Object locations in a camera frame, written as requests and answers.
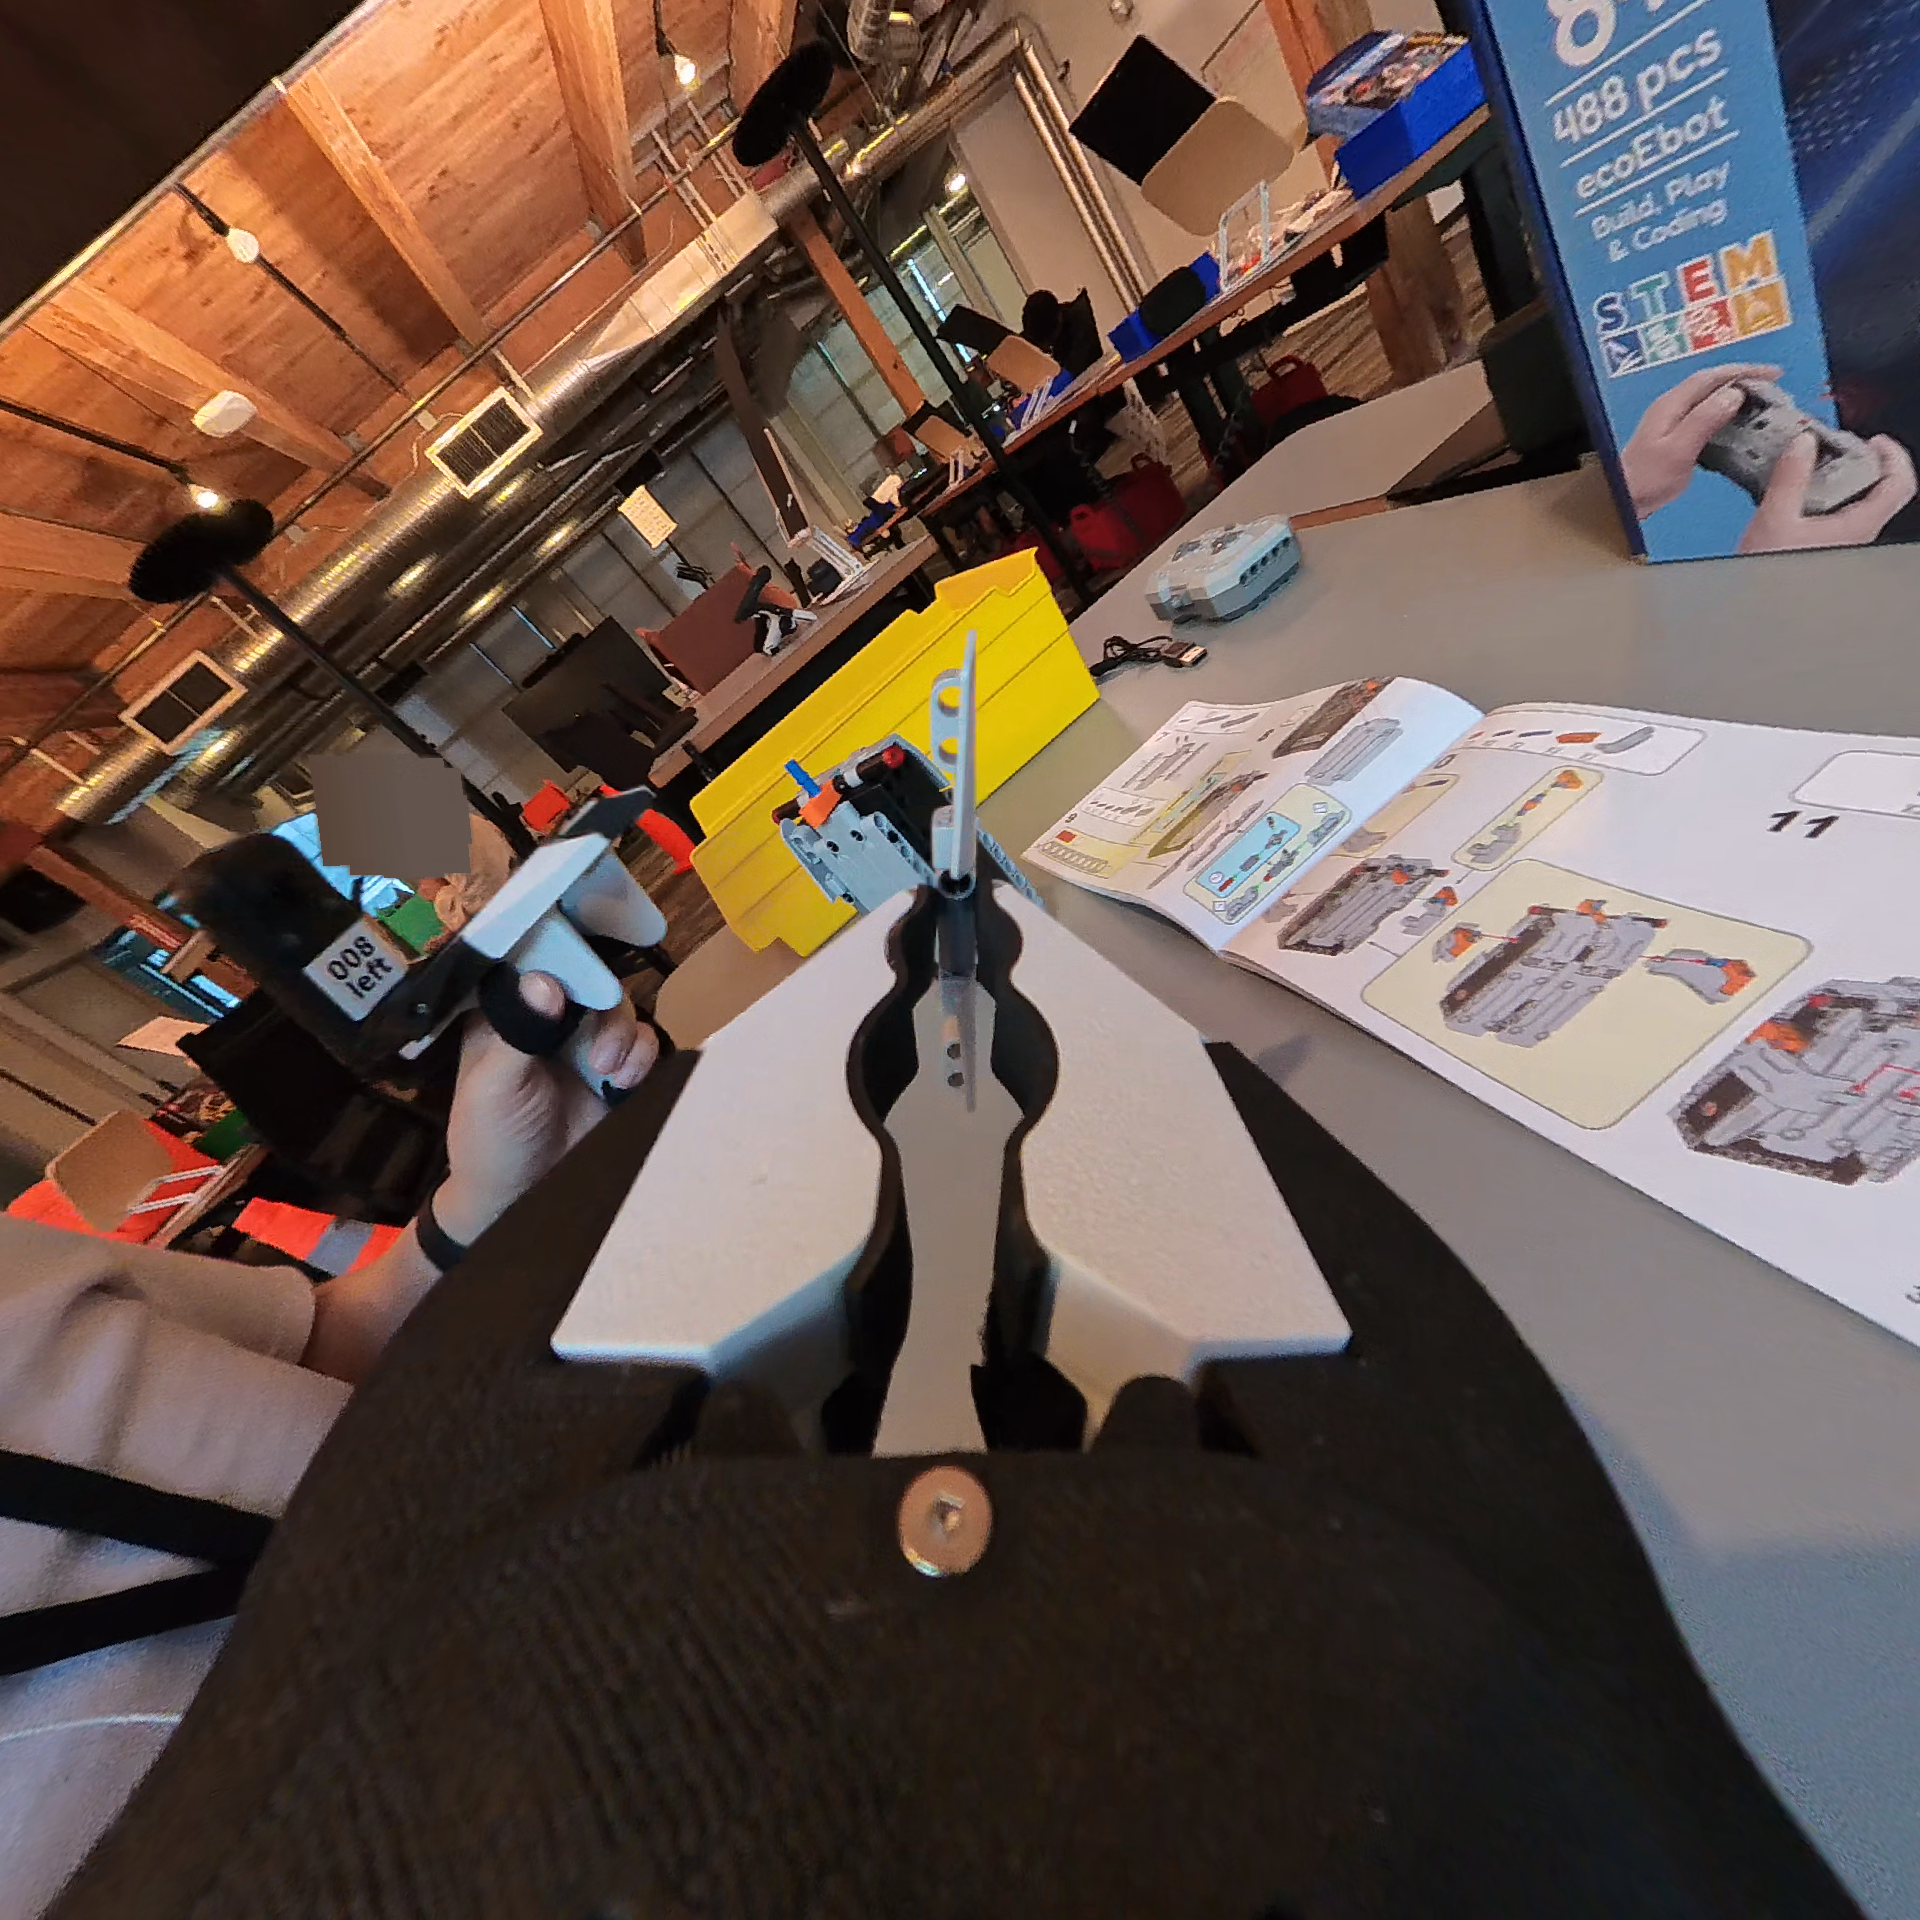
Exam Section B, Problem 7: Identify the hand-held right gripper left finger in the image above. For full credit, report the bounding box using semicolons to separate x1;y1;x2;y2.
552;882;938;1457

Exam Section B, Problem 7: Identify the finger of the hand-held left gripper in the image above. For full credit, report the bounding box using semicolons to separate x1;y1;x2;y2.
455;783;661;983

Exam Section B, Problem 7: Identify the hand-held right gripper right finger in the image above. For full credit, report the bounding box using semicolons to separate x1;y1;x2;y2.
970;882;1353;1457

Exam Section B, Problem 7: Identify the grey brick robot model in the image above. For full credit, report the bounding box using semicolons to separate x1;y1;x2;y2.
771;740;965;919

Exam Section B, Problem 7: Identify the light grey building beam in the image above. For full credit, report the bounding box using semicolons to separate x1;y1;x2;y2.
924;632;1008;1116

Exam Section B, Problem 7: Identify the person's left forearm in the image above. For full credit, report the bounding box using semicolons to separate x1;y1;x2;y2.
310;1199;455;1371

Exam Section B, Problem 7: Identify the grey desk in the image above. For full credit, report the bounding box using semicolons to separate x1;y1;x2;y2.
653;448;1920;1920

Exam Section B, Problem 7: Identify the person's left hand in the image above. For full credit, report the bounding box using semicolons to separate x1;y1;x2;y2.
423;973;668;1255

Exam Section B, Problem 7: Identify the black monitor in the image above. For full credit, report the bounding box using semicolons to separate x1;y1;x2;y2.
500;617;700;783

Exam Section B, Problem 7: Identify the white air vent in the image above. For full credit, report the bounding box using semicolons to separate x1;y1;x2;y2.
423;388;544;502
116;654;248;750

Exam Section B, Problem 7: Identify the brown chair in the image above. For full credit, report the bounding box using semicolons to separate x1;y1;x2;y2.
637;563;818;697

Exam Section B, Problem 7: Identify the person's light sweater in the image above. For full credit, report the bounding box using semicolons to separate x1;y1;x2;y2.
0;1215;353;1920

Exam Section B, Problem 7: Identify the open instruction booklet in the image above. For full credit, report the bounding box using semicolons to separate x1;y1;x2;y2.
1022;680;1920;1345

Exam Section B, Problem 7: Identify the black disc floor lamp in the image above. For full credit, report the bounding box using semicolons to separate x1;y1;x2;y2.
128;495;516;837
726;38;1087;590

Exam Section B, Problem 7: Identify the yellow plastic bin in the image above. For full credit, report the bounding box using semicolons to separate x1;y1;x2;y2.
688;549;1098;956

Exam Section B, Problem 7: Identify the grey remote controller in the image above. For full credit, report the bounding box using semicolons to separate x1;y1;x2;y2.
1146;514;1305;624

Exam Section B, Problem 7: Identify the red bag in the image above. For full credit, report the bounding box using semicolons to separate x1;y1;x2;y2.
1252;355;1355;441
1070;454;1183;571

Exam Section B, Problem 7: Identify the black box with green light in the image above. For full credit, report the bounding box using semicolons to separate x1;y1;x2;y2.
1477;308;1593;471

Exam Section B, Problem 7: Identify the wooden table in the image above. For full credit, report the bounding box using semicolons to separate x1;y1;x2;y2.
1113;108;1497;441

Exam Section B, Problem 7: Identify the black and beige board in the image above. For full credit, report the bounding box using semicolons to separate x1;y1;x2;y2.
1070;32;1309;235

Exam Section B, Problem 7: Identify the blue storage bin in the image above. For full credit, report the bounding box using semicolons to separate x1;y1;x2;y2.
1305;32;1494;198

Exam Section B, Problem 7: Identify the blue robot kit box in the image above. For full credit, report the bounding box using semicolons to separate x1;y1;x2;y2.
1442;0;1920;563

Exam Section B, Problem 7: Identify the silver air duct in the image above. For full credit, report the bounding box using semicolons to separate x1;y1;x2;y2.
64;198;785;830

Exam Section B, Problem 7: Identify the black shoulder strap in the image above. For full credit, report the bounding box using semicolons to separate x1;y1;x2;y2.
0;1446;275;1674

